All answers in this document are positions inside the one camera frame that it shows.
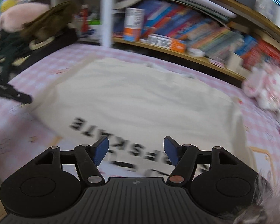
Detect pink checkered desk mat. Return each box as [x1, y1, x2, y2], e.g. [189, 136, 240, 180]
[0, 43, 280, 184]

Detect white charger adapter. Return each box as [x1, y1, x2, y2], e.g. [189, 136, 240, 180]
[187, 48, 205, 58]

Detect white orange usmile box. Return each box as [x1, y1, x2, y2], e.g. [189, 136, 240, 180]
[123, 8, 144, 42]

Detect beige pen holder box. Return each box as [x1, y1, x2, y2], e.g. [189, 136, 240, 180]
[226, 53, 243, 74]

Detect white orange flat box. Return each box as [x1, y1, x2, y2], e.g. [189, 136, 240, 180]
[148, 34, 187, 53]

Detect red thick books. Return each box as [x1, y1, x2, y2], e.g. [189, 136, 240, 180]
[242, 40, 280, 70]

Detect wooden white bookshelf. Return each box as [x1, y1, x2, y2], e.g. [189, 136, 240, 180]
[34, 0, 280, 83]

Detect dark jacket pile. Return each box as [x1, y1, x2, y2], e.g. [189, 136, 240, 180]
[0, 1, 78, 83]

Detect row of colourful books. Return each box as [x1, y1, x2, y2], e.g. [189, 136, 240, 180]
[135, 0, 258, 60]

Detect pink white plush bunny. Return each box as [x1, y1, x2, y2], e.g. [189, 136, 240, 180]
[242, 62, 280, 111]

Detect cream t-shirt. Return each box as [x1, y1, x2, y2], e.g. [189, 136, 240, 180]
[30, 58, 255, 176]

